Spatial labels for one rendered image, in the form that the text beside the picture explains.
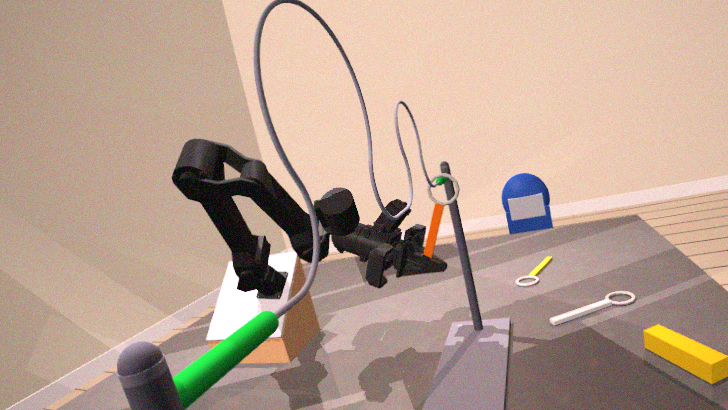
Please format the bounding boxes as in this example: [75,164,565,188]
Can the white loop with yellow handle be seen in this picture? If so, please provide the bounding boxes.
[516,257,553,287]

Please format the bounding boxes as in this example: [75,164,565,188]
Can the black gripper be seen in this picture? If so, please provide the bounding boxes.
[355,224,447,288]

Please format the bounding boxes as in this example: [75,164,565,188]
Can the orange handle with grey loop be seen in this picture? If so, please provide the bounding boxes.
[424,173,460,258]

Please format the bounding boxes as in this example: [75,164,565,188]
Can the white loop with straight handle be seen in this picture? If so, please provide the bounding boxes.
[549,291,636,325]

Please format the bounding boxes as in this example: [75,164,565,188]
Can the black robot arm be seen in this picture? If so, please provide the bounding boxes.
[172,139,412,300]

